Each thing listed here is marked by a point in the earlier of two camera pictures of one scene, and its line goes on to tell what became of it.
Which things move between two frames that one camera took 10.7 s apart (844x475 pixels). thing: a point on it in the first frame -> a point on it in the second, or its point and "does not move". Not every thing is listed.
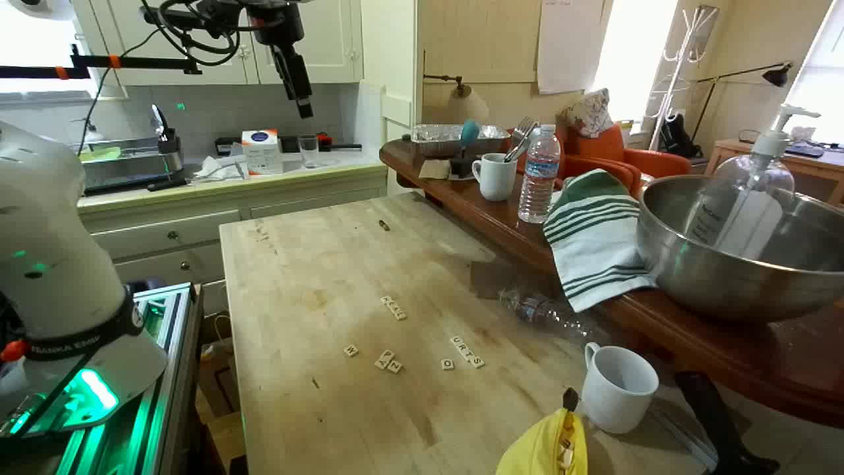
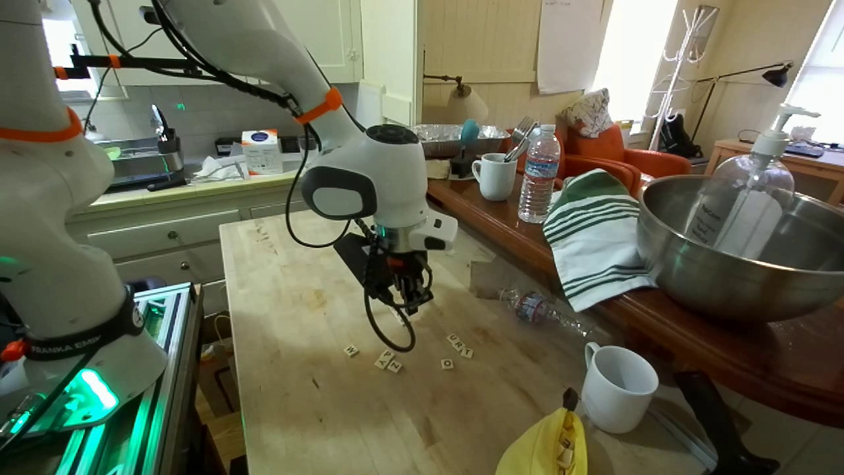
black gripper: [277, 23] -> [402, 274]
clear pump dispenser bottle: [748, 204] does not move
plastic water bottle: [541, 166] does not move
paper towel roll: [262, 148] does not move
